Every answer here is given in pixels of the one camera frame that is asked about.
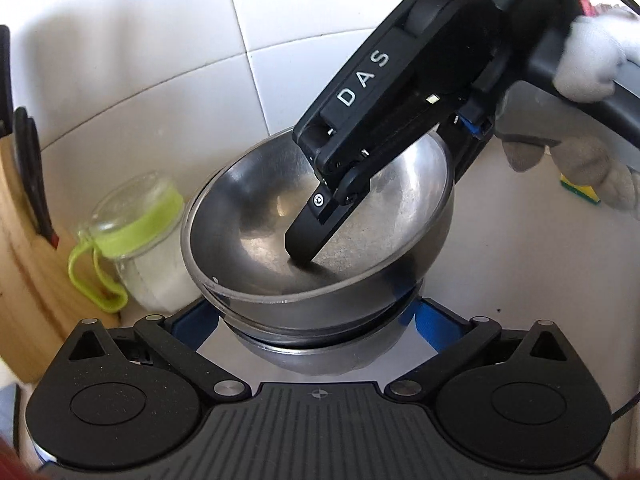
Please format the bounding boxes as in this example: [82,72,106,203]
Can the glass jar with green lid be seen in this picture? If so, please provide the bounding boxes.
[67,172,201,313]

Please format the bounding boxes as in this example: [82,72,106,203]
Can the black knife handle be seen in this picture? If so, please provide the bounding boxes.
[0,25,13,138]
[12,107,32,196]
[25,117,62,251]

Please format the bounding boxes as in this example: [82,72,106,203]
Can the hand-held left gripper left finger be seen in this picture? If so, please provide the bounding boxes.
[67,297,251,403]

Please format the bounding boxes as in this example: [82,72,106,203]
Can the yellow green sponge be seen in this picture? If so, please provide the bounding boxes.
[559,172,603,206]

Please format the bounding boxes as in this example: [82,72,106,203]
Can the person's right hand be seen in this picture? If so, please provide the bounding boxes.
[495,7,640,213]

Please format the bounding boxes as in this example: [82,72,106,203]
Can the wooden knife block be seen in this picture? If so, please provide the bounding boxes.
[0,125,123,386]

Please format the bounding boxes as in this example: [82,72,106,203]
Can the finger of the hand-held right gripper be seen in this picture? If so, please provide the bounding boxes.
[285,157,373,266]
[440,102,496,186]

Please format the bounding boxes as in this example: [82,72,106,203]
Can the stainless steel bowl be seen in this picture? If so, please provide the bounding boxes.
[225,280,426,376]
[180,127,456,333]

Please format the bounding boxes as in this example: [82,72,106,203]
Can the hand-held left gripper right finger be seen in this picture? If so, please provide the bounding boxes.
[385,297,568,403]

